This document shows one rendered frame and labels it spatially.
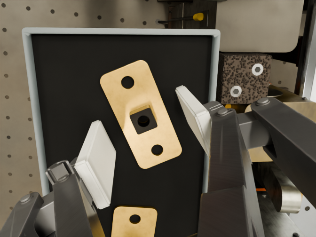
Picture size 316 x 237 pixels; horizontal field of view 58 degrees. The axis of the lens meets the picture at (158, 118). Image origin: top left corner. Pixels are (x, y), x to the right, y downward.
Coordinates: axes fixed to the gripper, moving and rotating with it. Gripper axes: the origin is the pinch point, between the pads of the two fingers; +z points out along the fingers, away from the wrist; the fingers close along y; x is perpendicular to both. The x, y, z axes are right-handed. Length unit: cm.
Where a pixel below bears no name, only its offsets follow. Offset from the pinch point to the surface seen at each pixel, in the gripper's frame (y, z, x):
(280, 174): 12.3, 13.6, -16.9
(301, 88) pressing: 20.7, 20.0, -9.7
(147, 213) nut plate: -3.1, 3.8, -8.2
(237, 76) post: 9.7, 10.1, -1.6
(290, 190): 11.8, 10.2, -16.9
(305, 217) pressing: 16.7, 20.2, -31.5
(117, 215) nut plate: -5.5, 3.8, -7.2
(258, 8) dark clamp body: 14.3, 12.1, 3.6
